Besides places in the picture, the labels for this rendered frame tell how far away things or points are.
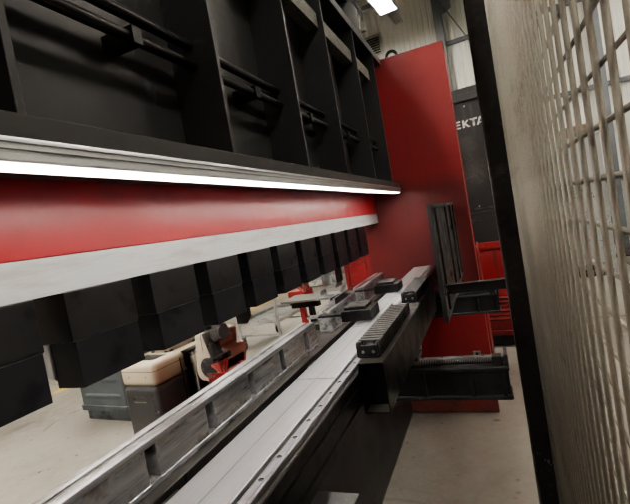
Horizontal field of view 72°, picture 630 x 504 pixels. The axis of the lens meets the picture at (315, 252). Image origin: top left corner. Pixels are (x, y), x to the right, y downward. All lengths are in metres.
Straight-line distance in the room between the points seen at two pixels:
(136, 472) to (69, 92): 0.69
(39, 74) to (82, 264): 0.31
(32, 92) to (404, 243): 2.37
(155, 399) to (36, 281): 1.67
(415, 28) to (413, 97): 6.74
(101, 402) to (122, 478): 3.42
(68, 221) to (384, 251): 2.28
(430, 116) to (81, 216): 2.32
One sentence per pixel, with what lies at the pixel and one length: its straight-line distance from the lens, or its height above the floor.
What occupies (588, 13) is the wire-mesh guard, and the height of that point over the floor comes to 1.40.
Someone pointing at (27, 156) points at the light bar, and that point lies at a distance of 0.59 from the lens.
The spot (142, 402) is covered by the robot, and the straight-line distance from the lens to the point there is 2.51.
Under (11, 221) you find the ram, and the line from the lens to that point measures 0.81.
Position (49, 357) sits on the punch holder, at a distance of 0.90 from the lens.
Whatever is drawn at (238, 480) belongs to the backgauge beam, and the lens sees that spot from 0.72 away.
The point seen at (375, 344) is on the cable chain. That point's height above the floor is 1.03.
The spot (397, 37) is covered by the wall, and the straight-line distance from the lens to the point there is 9.67.
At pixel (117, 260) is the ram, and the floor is 1.33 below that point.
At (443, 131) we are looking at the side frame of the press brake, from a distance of 2.85.
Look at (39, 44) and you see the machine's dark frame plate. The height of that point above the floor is 1.68.
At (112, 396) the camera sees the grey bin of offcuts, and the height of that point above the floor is 0.23.
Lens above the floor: 1.32
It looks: 3 degrees down
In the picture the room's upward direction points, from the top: 10 degrees counter-clockwise
